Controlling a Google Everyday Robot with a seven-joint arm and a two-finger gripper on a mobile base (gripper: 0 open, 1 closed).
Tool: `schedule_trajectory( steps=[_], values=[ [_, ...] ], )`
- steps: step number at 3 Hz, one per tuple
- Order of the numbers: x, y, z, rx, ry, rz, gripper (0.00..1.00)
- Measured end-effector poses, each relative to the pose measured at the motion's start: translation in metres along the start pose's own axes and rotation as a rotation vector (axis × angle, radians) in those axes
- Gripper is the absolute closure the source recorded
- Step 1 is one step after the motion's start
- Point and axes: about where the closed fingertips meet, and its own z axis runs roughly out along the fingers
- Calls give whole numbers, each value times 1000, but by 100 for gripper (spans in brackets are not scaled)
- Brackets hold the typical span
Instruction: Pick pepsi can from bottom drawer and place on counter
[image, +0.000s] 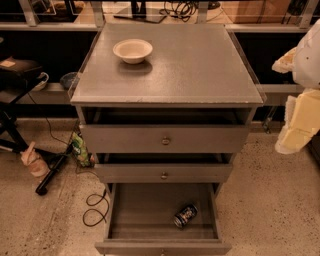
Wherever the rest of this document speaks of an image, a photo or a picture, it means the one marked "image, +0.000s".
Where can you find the green chip bag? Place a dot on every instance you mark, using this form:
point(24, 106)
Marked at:
point(80, 152)

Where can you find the grey middle drawer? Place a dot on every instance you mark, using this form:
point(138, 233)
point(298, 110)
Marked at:
point(147, 168)

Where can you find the black stand leg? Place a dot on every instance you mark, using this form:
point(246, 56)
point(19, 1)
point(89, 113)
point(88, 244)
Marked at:
point(55, 163)

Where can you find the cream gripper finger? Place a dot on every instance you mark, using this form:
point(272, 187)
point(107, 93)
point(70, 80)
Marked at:
point(285, 63)
point(302, 122)

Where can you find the grey drawer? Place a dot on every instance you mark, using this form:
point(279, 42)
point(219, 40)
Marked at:
point(142, 132)
point(140, 221)
point(147, 168)

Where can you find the grey bottom drawer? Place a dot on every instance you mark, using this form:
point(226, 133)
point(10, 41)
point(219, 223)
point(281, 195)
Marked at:
point(140, 221)

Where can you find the brass top drawer knob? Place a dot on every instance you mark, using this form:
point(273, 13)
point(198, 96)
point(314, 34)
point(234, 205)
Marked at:
point(166, 141)

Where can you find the dark blue bowl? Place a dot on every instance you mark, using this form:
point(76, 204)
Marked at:
point(68, 80)

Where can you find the white paper bowl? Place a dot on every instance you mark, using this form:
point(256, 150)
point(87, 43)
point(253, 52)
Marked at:
point(133, 51)

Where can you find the grey drawer cabinet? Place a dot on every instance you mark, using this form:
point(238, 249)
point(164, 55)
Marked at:
point(191, 68)

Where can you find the brass drawer knob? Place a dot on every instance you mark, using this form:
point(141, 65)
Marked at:
point(164, 176)
point(166, 141)

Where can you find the brass middle drawer knob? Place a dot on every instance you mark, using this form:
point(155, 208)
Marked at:
point(164, 176)

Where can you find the pink plastic bag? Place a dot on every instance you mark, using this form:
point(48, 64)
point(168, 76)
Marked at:
point(34, 162)

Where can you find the black monitor base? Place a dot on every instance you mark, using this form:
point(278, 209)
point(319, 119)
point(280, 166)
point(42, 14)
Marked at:
point(138, 11)

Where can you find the grey top drawer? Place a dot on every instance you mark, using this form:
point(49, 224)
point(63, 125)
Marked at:
point(142, 132)

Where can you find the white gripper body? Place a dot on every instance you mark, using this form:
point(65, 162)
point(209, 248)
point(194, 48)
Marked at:
point(308, 61)

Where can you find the blue pepsi can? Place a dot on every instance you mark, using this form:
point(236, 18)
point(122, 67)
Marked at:
point(185, 215)

